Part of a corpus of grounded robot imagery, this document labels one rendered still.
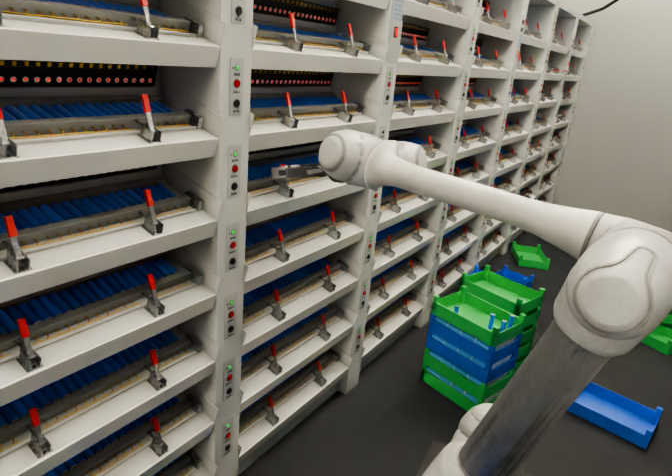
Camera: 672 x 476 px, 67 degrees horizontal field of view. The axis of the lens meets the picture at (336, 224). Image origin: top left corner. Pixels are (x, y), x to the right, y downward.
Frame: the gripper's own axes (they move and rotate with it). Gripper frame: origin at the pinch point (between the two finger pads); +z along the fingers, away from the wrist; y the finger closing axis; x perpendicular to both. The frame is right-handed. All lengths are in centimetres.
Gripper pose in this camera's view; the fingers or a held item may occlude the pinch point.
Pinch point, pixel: (285, 171)
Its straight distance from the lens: 140.7
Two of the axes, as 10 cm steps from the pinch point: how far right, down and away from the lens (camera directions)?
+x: -1.2, -9.8, -1.8
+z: -8.2, -0.1, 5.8
